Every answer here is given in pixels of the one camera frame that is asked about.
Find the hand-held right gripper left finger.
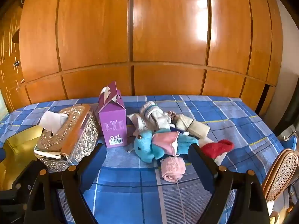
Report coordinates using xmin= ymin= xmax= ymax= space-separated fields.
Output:
xmin=26 ymin=143 xmax=107 ymax=224

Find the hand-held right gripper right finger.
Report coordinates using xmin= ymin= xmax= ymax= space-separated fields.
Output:
xmin=188 ymin=143 xmax=271 ymax=224

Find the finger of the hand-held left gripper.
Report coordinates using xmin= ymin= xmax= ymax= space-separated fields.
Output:
xmin=12 ymin=161 xmax=42 ymax=192

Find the red and white sock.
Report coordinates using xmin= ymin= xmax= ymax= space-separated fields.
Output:
xmin=198 ymin=138 xmax=235 ymax=166

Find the gold box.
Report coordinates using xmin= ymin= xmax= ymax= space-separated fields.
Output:
xmin=0 ymin=132 xmax=45 ymax=189

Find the beige bandage roll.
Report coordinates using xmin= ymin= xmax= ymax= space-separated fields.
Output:
xmin=175 ymin=114 xmax=210 ymax=139

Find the teal plush toy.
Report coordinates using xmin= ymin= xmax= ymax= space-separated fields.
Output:
xmin=134 ymin=131 xmax=199 ymax=163

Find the clear plastic packet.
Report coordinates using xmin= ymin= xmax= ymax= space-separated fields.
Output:
xmin=127 ymin=113 xmax=150 ymax=136

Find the white sock with teal stripes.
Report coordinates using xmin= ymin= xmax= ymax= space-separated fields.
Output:
xmin=140 ymin=101 xmax=172 ymax=131

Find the ornate silver tissue box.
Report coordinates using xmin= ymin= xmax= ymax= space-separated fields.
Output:
xmin=33 ymin=105 xmax=100 ymax=172

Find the purple carton box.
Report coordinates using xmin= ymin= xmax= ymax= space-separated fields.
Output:
xmin=98 ymin=80 xmax=128 ymax=148

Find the blue plaid bedsheet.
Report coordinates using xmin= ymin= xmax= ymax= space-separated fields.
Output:
xmin=0 ymin=95 xmax=284 ymax=224

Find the white tissue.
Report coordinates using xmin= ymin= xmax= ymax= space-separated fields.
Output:
xmin=40 ymin=111 xmax=69 ymax=136

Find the rattan chair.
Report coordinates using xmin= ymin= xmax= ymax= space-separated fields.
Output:
xmin=260 ymin=149 xmax=299 ymax=215

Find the wooden cabinet with inlaid lines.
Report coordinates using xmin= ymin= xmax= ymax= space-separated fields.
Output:
xmin=0 ymin=2 xmax=31 ymax=115

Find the wooden wardrobe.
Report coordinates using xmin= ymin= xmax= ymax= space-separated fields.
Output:
xmin=0 ymin=0 xmax=284 ymax=119

